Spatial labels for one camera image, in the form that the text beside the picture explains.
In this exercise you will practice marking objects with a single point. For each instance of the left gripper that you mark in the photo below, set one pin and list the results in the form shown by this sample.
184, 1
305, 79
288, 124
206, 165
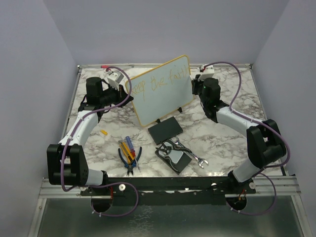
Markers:
122, 95

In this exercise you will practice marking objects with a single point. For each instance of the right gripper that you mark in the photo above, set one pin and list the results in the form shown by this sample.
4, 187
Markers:
195, 83

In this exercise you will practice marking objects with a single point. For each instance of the yellow framed whiteboard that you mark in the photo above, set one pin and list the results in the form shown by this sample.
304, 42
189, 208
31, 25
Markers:
161, 90

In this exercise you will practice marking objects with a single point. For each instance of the yellow marker cap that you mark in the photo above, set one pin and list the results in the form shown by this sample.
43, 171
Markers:
103, 132

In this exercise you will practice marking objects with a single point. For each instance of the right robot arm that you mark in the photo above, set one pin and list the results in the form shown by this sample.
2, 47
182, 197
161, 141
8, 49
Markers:
264, 146

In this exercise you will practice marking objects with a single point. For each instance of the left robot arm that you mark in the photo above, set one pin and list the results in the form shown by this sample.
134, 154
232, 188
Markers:
66, 161

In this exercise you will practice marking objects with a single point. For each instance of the red black marker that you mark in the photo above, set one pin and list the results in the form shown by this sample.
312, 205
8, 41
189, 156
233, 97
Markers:
105, 66

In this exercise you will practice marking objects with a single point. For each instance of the black flat box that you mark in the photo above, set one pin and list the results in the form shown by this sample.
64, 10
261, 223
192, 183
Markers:
165, 130

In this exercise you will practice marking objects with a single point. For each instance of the yellow utility knife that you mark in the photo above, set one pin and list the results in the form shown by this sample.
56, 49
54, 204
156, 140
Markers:
126, 151

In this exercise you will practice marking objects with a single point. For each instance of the blue red screwdriver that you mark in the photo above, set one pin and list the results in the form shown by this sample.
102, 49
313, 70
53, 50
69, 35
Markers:
131, 148

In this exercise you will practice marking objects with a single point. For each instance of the silver combination wrench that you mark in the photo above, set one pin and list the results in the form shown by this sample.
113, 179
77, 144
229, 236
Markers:
201, 162

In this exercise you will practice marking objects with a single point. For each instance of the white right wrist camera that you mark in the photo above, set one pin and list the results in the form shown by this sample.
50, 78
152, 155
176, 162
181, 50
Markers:
206, 72

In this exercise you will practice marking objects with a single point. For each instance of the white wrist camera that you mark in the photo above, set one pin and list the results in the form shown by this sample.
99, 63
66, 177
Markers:
114, 79
206, 72

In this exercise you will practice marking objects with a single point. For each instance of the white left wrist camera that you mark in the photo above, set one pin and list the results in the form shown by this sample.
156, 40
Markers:
114, 79

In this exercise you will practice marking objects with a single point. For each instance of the black grey wire stripper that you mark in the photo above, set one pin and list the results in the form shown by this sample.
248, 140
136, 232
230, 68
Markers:
169, 151

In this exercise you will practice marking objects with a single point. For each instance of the blue handled pliers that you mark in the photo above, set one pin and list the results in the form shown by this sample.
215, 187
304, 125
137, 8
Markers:
129, 165

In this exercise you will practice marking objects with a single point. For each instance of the black front mounting rail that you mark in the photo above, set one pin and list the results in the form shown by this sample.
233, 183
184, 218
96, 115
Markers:
169, 190

